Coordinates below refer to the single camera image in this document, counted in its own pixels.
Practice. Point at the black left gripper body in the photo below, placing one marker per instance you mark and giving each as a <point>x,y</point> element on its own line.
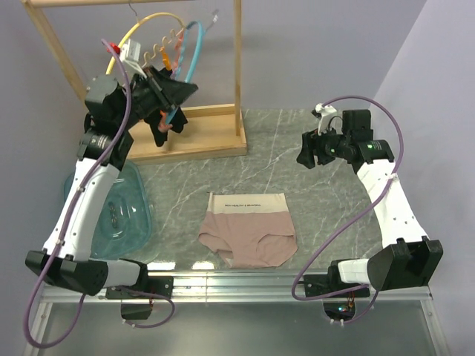
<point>152,94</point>

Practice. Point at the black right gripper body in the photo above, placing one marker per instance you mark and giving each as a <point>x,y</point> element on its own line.
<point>329,146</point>

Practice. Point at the pink clip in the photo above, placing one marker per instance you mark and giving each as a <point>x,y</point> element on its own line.
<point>163,126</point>

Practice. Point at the pink and cream underwear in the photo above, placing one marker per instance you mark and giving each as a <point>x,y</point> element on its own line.
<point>249,231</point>

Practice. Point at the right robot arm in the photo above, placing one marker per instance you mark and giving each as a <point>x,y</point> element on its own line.
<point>408,257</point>

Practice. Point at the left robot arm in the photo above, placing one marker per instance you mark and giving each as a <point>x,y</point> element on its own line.
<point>113,109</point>

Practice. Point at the orange clip on yellow hanger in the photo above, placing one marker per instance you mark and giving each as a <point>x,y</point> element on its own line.
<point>166,60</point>

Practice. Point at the black underwear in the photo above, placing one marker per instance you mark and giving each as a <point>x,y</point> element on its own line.
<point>177,118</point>

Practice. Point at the clear blue plastic basin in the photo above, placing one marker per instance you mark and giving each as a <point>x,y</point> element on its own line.
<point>112,214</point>

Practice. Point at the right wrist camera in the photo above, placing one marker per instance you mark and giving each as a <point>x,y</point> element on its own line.
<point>325,114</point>

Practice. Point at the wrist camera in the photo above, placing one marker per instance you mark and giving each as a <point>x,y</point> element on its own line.
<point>325,114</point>
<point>129,57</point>

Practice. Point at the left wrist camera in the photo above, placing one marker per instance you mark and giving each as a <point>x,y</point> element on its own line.
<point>129,57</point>

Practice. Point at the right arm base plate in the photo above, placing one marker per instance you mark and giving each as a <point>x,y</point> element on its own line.
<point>319,284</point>

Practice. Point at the aluminium rail frame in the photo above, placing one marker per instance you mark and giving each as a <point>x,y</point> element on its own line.
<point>240,313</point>

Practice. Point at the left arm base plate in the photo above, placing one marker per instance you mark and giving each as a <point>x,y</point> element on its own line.
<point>162,285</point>

